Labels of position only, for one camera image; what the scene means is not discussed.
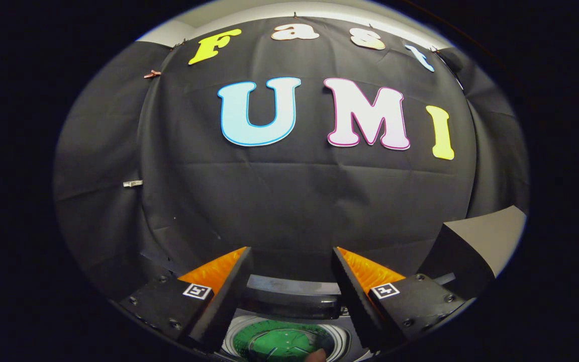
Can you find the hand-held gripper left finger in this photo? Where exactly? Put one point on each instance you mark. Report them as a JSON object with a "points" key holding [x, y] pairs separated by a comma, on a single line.
{"points": [[224, 306]]}

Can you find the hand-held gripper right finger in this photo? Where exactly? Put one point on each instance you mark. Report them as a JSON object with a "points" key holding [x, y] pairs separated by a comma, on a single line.
{"points": [[357, 301]]}

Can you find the green polo shirt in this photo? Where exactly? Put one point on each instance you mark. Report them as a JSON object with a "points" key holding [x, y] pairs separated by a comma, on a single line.
{"points": [[279, 347]]}

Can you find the black backdrop cloth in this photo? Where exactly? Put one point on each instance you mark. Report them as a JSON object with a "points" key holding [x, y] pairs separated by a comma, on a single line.
{"points": [[279, 201]]}

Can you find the small white clip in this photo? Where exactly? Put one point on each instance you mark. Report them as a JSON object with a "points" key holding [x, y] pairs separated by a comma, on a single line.
{"points": [[132, 183]]}

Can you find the small red clip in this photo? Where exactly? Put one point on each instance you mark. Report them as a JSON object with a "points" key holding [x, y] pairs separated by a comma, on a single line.
{"points": [[152, 74]]}

